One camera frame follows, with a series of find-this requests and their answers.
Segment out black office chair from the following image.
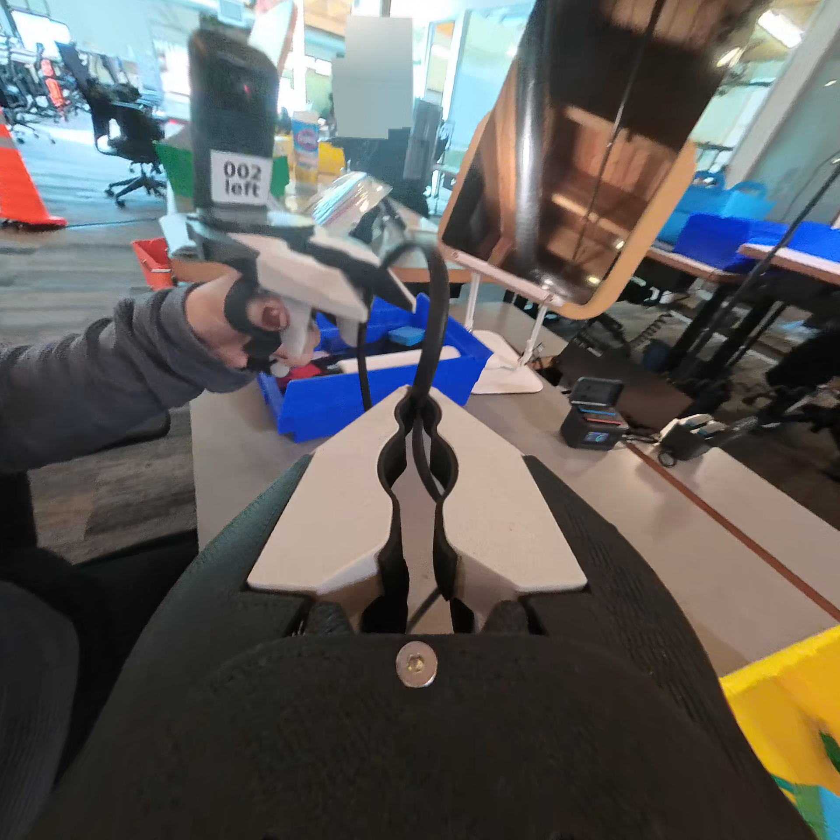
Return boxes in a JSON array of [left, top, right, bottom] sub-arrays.
[[56, 41, 169, 209]]

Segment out orange red bin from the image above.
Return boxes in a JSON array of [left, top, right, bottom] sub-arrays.
[[130, 238, 176, 291]]

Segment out wipes canister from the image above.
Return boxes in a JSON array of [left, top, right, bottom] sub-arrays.
[[290, 110, 321, 193]]

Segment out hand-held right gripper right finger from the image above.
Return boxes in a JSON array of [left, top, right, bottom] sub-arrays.
[[423, 387, 588, 616]]

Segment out blue fabric bags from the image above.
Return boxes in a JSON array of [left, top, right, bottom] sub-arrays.
[[658, 169, 840, 277]]

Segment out person's left hand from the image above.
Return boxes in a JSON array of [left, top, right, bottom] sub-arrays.
[[185, 272, 322, 374]]

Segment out yellow box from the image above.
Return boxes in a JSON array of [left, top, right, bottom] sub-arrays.
[[318, 141, 347, 193]]

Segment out small black charger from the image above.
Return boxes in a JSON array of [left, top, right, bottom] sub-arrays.
[[656, 412, 719, 468]]

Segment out person's left forearm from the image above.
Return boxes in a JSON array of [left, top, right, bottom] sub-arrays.
[[0, 285, 258, 475]]

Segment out black computer monitor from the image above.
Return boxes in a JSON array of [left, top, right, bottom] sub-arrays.
[[341, 98, 447, 217]]

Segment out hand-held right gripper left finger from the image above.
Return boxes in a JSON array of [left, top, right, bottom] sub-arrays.
[[247, 386, 421, 614]]

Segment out orange traffic cone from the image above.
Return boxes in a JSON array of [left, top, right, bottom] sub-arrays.
[[0, 121, 68, 231]]

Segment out tan framed glossy screen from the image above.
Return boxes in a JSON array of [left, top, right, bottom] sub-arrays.
[[436, 0, 778, 322]]

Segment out black battery charger case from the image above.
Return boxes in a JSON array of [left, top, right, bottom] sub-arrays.
[[560, 377, 629, 452]]

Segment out green bin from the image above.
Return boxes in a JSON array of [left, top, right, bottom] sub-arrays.
[[153, 140, 291, 199]]

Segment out yellow plastic bin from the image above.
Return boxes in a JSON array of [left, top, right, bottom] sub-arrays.
[[720, 623, 840, 840]]

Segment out clear plastic bag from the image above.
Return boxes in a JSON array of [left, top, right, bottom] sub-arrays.
[[307, 172, 392, 232]]

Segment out blue plastic bin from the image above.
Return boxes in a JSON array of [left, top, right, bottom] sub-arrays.
[[258, 292, 494, 442]]

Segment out black cable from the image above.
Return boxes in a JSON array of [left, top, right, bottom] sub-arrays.
[[354, 239, 454, 632]]

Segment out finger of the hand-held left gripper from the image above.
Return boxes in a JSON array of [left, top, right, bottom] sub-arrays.
[[307, 230, 419, 314], [235, 233, 373, 324]]

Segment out wooden edged background table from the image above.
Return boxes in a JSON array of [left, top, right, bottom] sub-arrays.
[[159, 184, 476, 284]]

